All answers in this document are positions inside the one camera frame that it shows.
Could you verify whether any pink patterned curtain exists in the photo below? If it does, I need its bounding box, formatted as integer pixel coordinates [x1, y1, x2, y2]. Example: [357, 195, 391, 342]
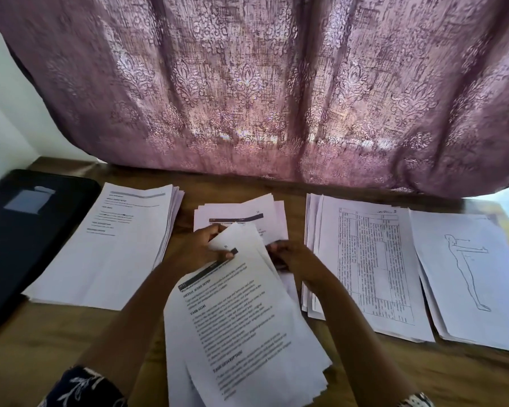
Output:
[0, 0, 509, 198]

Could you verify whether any person's right forearm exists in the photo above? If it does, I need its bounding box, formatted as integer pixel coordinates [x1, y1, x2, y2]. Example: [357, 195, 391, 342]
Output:
[309, 277, 421, 407]

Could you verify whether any stack of printed papers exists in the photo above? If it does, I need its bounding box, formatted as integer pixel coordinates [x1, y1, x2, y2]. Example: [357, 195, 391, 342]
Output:
[22, 182, 186, 312]

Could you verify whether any person's left forearm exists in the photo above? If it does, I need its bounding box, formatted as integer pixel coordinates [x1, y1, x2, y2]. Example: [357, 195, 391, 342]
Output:
[80, 265, 196, 395]

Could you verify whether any stack with dark header bar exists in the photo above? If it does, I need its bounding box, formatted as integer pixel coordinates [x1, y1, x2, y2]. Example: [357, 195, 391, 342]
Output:
[163, 222, 334, 407]

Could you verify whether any person's left hand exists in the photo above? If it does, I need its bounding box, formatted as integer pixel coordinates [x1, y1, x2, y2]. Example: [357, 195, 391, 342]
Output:
[171, 223, 236, 276]

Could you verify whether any person's right hand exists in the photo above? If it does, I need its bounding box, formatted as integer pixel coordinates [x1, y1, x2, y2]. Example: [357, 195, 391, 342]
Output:
[266, 240, 327, 289]

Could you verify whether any dark-header text paper pile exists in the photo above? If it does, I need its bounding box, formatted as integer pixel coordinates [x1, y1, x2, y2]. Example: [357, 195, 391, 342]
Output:
[192, 193, 300, 302]

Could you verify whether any black folder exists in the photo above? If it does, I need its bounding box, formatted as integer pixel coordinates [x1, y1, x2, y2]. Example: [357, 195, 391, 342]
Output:
[0, 169, 103, 337]

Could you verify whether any table-print paper pile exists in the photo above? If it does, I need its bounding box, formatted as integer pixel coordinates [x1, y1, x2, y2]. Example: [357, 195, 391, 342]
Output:
[300, 193, 436, 343]

